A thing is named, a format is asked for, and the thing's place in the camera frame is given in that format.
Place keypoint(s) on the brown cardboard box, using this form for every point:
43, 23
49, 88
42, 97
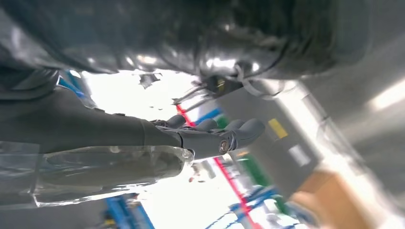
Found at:
332, 202

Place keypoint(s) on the grey laptop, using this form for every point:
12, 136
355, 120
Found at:
269, 148

